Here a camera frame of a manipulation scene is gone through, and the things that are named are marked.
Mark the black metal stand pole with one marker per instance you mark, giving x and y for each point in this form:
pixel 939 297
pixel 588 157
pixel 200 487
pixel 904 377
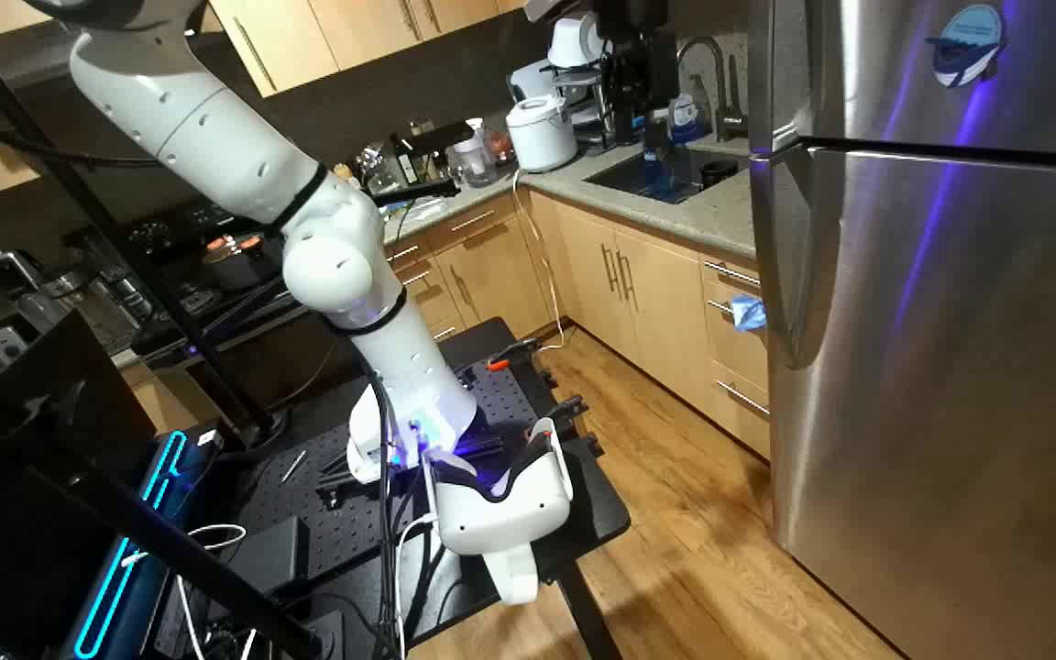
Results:
pixel 126 515
pixel 99 229

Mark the stainless steel fridge freezer door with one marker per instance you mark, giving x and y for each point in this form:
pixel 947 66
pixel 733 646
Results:
pixel 871 74

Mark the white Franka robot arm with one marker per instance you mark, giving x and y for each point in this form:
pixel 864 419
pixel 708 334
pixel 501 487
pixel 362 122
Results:
pixel 210 133

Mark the dark kitchen sink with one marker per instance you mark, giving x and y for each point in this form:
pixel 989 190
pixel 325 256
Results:
pixel 677 178

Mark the black computer monitor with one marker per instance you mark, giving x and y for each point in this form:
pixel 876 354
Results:
pixel 51 391

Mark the curved kitchen faucet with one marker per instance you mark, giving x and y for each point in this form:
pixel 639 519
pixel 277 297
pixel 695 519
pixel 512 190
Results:
pixel 684 78

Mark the white kitchen appliance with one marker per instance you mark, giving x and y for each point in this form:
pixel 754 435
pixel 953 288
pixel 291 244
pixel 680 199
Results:
pixel 572 37

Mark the stainless steel fridge main door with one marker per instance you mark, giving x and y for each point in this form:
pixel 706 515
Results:
pixel 980 425

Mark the clear glass jar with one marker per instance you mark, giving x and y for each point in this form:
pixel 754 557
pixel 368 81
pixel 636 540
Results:
pixel 474 151

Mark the black perforated robot table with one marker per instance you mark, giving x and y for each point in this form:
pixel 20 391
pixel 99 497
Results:
pixel 603 499

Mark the white VR headset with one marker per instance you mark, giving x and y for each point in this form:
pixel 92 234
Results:
pixel 495 519

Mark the round blue whale magnet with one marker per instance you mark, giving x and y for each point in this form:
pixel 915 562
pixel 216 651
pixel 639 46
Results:
pixel 967 41

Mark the light wood base cabinet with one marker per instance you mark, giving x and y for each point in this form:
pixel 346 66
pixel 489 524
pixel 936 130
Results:
pixel 649 294

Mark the blue plastic bag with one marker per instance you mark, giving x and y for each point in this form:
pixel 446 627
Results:
pixel 748 311

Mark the white rice cooker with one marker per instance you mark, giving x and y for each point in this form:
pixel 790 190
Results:
pixel 540 133

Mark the blue dish soap bottle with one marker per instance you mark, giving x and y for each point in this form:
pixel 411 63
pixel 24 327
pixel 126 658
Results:
pixel 662 149

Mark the computer case cyan light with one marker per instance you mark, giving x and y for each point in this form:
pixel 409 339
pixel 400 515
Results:
pixel 126 574

